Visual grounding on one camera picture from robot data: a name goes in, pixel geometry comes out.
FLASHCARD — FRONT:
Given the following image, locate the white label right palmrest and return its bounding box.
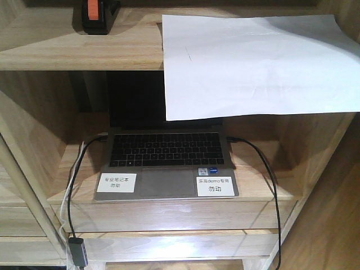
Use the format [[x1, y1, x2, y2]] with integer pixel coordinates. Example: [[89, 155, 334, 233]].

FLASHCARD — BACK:
[[196, 176, 237, 197]]

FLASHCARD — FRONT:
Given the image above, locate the white paper sheet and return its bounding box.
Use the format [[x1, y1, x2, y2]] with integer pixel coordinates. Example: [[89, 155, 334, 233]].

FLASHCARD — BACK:
[[162, 15, 359, 121]]

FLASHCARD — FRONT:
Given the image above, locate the black cable right of laptop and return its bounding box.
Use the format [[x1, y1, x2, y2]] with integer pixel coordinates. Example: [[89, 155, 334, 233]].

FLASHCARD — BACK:
[[227, 136, 282, 270]]

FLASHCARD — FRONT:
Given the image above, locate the black orange stapler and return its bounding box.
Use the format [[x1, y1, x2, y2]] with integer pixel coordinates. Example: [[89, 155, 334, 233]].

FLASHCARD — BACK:
[[82, 0, 121, 35]]

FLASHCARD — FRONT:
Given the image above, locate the black cable of laptop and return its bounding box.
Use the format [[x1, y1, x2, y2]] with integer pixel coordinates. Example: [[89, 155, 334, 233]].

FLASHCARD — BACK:
[[227, 136, 282, 270], [67, 135, 107, 239]]

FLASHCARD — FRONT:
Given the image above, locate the white label palmrest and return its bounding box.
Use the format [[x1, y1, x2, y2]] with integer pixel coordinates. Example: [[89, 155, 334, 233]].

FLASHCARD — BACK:
[[196, 176, 237, 197], [97, 173, 137, 193]]

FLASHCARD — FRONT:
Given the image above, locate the black cable left of laptop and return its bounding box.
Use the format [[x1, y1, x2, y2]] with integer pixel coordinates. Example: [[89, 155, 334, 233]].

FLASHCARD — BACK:
[[67, 135, 107, 239]]

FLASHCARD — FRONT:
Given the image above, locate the white label left palmrest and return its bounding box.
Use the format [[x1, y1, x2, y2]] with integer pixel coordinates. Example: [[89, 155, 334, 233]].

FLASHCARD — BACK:
[[97, 173, 137, 193]]

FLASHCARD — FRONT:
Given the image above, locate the grey usb hub adapter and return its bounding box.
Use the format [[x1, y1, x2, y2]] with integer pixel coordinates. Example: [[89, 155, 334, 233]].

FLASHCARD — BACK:
[[68, 237, 88, 268]]

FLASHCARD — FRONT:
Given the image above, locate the white cable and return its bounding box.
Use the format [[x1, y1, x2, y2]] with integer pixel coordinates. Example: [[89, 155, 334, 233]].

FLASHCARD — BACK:
[[58, 140, 86, 265]]

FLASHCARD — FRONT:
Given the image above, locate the wooden shelf unit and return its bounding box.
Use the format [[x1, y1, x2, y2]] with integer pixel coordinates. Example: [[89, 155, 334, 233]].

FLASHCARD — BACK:
[[1, 1, 359, 269]]

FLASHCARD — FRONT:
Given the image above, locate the grey open laptop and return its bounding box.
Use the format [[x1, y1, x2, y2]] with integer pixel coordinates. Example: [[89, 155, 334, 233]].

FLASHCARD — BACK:
[[94, 70, 239, 201]]

